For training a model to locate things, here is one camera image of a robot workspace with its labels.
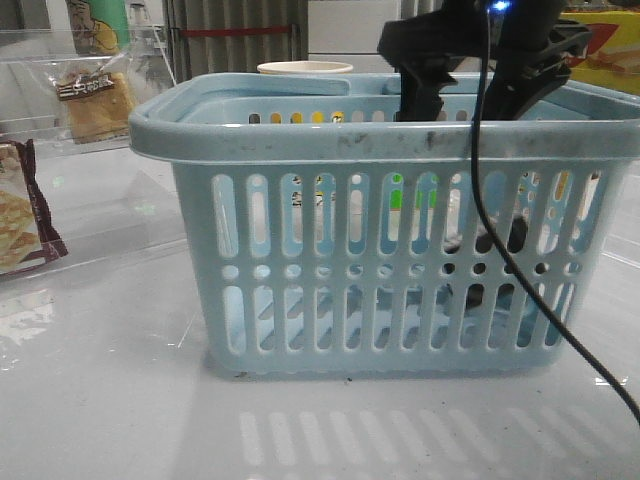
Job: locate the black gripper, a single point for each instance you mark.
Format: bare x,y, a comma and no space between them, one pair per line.
529,42

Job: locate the light blue plastic basket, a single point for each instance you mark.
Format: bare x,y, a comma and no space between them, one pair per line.
325,236

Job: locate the packaged toast bread slice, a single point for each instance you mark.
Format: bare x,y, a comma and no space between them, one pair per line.
95,96

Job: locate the white cabinet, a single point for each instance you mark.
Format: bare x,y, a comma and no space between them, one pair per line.
349,31

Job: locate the yellow nabati wafer box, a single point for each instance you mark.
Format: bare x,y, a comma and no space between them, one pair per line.
612,58

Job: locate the white paper cup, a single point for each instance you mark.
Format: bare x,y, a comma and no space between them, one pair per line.
304,67

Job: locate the green yellow snack canister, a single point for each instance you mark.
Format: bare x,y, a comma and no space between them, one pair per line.
98,27

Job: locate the clear acrylic display shelf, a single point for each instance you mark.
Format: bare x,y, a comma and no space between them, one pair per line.
92,189

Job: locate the maroon cracker snack bag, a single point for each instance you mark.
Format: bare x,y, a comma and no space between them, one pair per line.
28,237

